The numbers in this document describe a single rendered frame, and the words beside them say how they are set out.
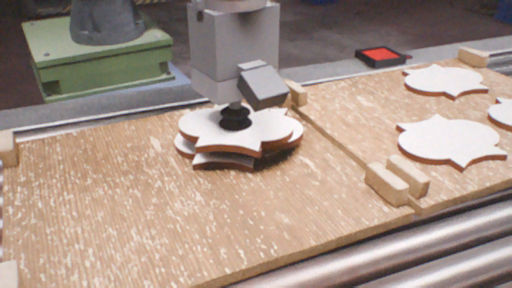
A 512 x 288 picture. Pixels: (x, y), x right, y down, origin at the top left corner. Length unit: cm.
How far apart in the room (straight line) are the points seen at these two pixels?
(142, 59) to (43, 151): 38
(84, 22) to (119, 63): 10
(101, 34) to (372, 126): 56
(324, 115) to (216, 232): 31
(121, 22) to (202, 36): 48
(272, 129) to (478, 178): 26
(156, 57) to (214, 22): 52
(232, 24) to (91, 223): 26
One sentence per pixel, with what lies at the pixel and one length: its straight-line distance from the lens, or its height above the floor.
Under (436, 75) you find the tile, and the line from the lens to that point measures 90.
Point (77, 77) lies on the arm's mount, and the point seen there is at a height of 91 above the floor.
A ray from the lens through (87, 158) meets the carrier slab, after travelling 65.
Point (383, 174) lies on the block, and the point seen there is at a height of 96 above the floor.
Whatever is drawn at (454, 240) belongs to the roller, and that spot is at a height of 91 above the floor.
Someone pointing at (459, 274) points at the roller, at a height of 92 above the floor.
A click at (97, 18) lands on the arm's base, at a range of 99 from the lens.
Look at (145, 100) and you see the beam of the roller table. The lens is 84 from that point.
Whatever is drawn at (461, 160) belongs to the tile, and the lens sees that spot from 64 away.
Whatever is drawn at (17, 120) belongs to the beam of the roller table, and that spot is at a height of 92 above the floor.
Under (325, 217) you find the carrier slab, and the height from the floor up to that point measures 94.
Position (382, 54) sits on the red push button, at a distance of 103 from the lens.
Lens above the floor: 126
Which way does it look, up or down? 29 degrees down
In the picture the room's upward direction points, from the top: straight up
